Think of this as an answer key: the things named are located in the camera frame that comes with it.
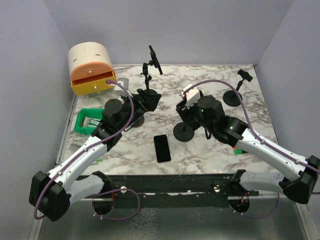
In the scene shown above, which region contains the grey black phone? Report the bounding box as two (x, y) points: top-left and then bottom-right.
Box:
(153, 134), (171, 163)

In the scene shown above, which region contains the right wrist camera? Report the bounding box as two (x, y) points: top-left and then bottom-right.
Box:
(180, 83), (202, 109)

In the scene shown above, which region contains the yellow lower drawer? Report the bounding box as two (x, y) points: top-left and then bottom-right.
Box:
(71, 72), (117, 96)

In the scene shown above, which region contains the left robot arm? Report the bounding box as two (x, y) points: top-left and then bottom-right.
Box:
(29, 88), (162, 222)

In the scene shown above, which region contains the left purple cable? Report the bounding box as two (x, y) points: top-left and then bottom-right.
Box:
(33, 79), (141, 222)

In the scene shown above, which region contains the green marker left edge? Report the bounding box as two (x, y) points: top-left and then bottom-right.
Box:
(92, 158), (103, 165)

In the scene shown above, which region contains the brown base phone stand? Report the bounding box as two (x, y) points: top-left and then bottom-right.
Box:
(131, 116), (145, 128)

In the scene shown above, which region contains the black phone back left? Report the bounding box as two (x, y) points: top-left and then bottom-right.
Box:
(148, 45), (163, 75)

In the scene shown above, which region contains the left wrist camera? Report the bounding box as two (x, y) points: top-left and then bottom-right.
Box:
(117, 77), (129, 90)

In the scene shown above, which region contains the black front rail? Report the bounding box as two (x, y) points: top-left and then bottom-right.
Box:
(92, 173), (259, 208)

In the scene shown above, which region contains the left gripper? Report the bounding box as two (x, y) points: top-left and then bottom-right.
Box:
(117, 88), (162, 131)

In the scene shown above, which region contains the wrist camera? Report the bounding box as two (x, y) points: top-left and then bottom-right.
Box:
(117, 77), (129, 90)
(180, 83), (202, 109)

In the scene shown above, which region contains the beige drawer cabinet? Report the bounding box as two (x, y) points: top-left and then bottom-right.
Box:
(67, 42), (113, 74)

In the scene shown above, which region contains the black phone stand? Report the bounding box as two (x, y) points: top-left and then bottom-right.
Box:
(222, 69), (253, 107)

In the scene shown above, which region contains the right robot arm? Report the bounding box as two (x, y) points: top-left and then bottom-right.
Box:
(176, 93), (320, 204)

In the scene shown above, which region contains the orange upper drawer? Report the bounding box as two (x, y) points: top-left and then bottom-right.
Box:
(70, 61), (115, 87)

